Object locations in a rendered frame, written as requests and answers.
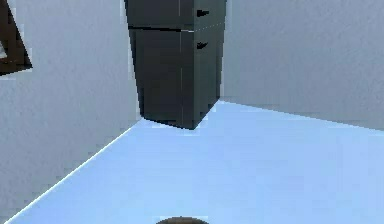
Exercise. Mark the brown round object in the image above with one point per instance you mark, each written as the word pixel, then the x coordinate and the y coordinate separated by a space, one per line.
pixel 182 220

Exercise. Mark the dark brown framed picture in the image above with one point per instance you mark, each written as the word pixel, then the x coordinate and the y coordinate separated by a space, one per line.
pixel 11 50

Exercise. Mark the dark grey refrigerator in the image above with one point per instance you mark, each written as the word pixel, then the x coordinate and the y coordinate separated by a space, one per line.
pixel 166 66

